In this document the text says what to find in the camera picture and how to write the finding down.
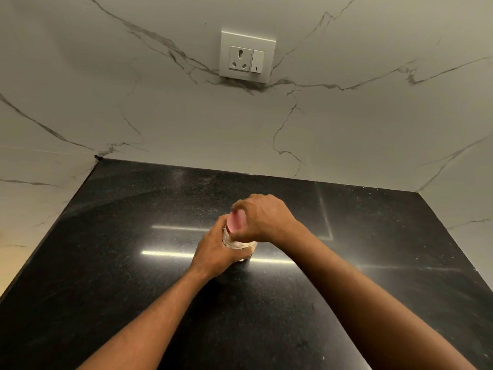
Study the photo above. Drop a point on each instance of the white wall socket with switch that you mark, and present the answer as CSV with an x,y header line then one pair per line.
x,y
247,56

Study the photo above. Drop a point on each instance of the person's right forearm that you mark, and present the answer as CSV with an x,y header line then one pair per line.
x,y
373,308

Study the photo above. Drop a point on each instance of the person's right thumb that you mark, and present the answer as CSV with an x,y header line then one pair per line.
x,y
240,233

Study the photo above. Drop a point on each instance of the person's right hand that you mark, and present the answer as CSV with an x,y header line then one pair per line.
x,y
265,219

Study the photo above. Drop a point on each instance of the person's left forearm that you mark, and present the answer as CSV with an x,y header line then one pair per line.
x,y
150,323

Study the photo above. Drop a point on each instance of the person's left hand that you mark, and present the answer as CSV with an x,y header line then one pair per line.
x,y
215,252

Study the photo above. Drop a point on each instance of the pink jar lid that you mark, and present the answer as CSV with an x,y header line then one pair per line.
x,y
235,220

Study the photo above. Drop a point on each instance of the clear glass jar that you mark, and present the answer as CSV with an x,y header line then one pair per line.
x,y
240,246

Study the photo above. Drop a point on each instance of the person's left thumb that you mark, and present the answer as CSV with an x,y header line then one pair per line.
x,y
219,229

